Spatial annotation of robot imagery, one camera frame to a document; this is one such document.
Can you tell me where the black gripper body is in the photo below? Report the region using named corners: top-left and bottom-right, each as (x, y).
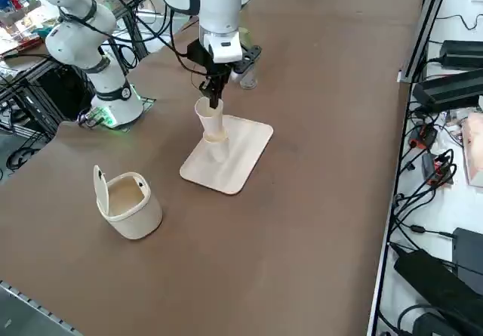
top-left (187, 40), bottom-right (231, 76)

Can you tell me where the white disposable paper cup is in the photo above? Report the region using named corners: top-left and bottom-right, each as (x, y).
top-left (194, 97), bottom-right (229, 140)
top-left (203, 131), bottom-right (230, 164)

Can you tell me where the white rectangular mat tray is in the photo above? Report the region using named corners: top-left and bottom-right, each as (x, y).
top-left (179, 114), bottom-right (275, 196)

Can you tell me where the green clear plastic bottle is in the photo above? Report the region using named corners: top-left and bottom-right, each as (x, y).
top-left (235, 26), bottom-right (259, 91)

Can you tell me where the black box under table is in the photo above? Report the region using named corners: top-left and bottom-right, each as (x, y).
top-left (37, 63), bottom-right (97, 122)

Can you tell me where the cream mini trash bin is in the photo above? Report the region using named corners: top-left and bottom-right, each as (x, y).
top-left (93, 165), bottom-right (164, 241)

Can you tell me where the cluttered background bench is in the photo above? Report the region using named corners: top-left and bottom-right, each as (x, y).
top-left (0, 0), bottom-right (52, 56)

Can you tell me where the red black connector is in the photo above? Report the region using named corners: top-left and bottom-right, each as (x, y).
top-left (421, 149), bottom-right (458, 190)
top-left (410, 123), bottom-right (438, 150)

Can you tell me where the long black box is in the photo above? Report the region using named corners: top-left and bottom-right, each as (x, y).
top-left (412, 69), bottom-right (483, 113)

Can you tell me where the black power adapter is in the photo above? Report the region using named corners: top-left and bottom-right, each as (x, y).
top-left (439, 40), bottom-right (483, 69)

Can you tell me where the beige packet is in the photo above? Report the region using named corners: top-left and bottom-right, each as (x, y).
top-left (462, 112), bottom-right (483, 189)

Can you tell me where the large black power brick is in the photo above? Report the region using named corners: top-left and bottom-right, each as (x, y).
top-left (393, 248), bottom-right (483, 336)

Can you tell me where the grey metal side table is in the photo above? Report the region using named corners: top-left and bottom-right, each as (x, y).
top-left (0, 279), bottom-right (82, 336)

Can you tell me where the flat black box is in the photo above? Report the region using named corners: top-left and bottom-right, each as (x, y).
top-left (451, 227), bottom-right (483, 285)

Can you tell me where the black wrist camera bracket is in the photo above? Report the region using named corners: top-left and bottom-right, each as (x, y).
top-left (230, 44), bottom-right (263, 84)

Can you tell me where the aluminium frame post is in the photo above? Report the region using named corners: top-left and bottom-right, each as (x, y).
top-left (396, 0), bottom-right (454, 85)

